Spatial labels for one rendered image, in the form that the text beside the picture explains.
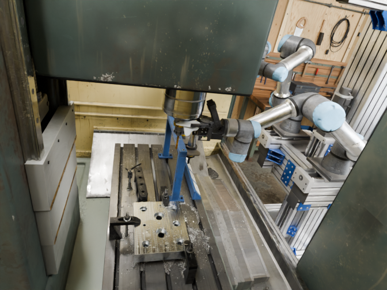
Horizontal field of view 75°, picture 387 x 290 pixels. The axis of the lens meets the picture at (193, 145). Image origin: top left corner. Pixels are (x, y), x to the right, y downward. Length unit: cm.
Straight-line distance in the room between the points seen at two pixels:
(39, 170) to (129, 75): 37
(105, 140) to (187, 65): 141
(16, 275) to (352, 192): 117
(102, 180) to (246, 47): 141
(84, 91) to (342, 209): 173
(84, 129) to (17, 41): 150
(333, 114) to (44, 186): 108
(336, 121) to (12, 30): 111
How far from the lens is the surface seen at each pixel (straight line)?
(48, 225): 98
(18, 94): 75
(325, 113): 117
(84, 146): 224
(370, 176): 111
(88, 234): 166
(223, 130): 103
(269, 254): 167
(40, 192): 88
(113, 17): 76
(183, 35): 78
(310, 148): 194
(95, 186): 190
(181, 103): 88
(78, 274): 151
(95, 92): 202
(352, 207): 117
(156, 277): 115
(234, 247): 154
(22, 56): 72
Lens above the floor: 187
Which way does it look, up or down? 29 degrees down
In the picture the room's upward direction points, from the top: 11 degrees clockwise
